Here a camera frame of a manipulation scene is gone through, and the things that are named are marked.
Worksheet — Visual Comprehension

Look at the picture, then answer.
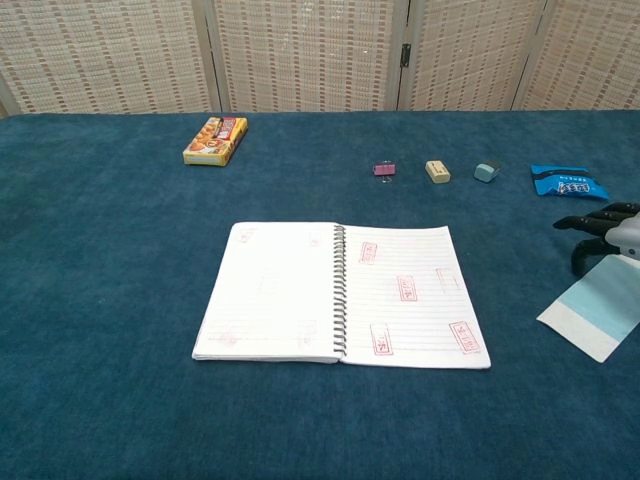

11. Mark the blue snack packet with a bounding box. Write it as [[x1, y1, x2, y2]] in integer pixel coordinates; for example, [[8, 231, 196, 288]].
[[530, 164, 611, 202]]

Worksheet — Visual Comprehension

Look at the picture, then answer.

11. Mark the beige eraser block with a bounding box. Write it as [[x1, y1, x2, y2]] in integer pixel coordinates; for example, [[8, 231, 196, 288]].
[[424, 160, 453, 185]]

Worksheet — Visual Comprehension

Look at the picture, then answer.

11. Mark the pink binder clip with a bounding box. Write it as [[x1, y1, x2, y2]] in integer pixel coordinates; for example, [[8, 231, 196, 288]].
[[371, 160, 399, 184]]

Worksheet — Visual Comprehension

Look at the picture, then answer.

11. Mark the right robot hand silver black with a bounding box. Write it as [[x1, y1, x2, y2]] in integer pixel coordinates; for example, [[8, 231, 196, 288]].
[[552, 201, 640, 276]]

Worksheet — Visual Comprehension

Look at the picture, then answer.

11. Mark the light blue white paper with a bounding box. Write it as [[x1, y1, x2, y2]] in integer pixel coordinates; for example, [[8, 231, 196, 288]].
[[535, 253, 640, 364]]

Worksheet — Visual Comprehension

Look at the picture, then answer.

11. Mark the open spiral notebook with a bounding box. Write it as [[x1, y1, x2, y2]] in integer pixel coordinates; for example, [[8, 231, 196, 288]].
[[191, 221, 492, 371]]

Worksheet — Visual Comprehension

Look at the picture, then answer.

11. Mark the yellow snack box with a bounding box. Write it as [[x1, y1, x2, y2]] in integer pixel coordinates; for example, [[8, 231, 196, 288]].
[[182, 116, 249, 167]]

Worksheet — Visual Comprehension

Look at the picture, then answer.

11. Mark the dark blue table cloth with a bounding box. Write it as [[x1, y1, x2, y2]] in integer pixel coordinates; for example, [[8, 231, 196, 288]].
[[0, 108, 640, 480]]

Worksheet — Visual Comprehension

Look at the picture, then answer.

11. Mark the woven folding screen panel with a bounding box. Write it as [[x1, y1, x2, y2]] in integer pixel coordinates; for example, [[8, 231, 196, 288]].
[[397, 0, 549, 112], [512, 0, 640, 111], [0, 0, 222, 119], [204, 0, 414, 114]]

